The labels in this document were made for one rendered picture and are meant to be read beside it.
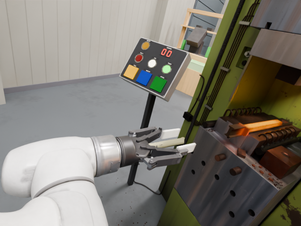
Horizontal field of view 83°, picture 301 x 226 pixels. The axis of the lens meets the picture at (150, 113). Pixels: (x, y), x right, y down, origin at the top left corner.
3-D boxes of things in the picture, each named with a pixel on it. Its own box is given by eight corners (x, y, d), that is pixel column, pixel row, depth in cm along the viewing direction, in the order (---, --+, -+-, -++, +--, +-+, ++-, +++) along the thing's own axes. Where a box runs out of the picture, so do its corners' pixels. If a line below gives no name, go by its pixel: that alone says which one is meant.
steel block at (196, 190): (222, 256, 76) (279, 190, 56) (173, 186, 103) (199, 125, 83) (279, 211, 106) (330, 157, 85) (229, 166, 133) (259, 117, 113)
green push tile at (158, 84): (160, 92, 92) (166, 80, 92) (149, 87, 95) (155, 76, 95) (161, 93, 93) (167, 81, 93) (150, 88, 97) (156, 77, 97)
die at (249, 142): (249, 156, 69) (260, 140, 66) (212, 128, 84) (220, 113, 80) (292, 141, 91) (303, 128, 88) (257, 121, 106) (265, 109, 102)
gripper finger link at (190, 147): (176, 146, 47) (178, 148, 47) (194, 142, 51) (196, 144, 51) (173, 154, 49) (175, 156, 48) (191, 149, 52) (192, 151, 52)
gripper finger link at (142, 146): (139, 143, 44) (140, 146, 43) (180, 146, 47) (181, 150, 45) (137, 154, 46) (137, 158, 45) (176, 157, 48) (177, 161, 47)
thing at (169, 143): (126, 158, 98) (128, 150, 95) (123, 151, 102) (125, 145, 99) (184, 145, 121) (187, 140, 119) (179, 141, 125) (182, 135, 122)
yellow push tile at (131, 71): (132, 79, 100) (138, 68, 100) (123, 75, 104) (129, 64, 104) (134, 80, 102) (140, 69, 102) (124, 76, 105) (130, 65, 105)
